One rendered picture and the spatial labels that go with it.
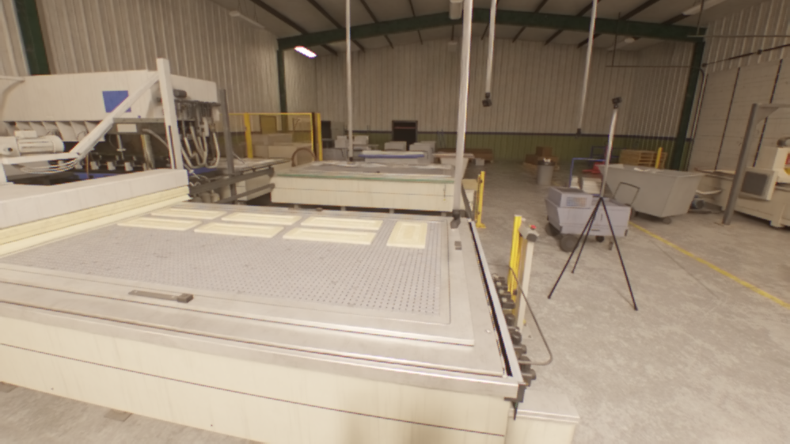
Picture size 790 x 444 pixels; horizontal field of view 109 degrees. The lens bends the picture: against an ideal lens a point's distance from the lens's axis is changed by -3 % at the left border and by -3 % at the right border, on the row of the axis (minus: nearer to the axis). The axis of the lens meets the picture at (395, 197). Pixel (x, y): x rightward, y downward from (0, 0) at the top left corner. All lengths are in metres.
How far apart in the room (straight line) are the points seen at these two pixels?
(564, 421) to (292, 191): 5.20
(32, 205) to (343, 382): 2.56
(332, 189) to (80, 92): 3.74
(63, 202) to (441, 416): 2.99
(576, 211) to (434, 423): 3.78
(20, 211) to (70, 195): 0.30
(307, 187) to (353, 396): 4.61
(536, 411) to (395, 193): 4.24
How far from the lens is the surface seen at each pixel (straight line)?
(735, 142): 13.73
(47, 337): 2.36
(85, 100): 5.98
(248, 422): 1.79
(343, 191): 5.44
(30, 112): 6.90
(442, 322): 1.37
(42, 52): 8.14
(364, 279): 1.66
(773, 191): 8.59
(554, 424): 1.50
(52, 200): 3.28
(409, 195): 5.17
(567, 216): 4.72
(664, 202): 6.88
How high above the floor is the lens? 1.67
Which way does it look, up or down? 13 degrees down
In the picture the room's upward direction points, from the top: 1 degrees clockwise
